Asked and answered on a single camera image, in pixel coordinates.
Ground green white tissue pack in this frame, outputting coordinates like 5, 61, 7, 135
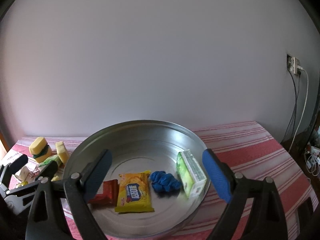
38, 154, 62, 171

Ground red foil snack packet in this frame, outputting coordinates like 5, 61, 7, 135
88, 179, 119, 206

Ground yellow cracker packet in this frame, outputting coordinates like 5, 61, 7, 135
114, 170, 154, 213

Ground blue cloth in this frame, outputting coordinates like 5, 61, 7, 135
149, 171, 182, 194

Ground blue cookie tin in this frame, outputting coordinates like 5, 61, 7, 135
63, 120, 209, 239

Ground pink floral snack packet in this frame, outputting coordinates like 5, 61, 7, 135
14, 166, 41, 182

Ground yellow green sponge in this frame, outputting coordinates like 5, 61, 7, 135
33, 144, 52, 163

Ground cluttered side table items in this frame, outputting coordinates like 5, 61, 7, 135
304, 128, 319, 178

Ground white charger cable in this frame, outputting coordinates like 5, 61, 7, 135
287, 65, 310, 153

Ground wall power socket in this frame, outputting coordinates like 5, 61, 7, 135
287, 54, 301, 75

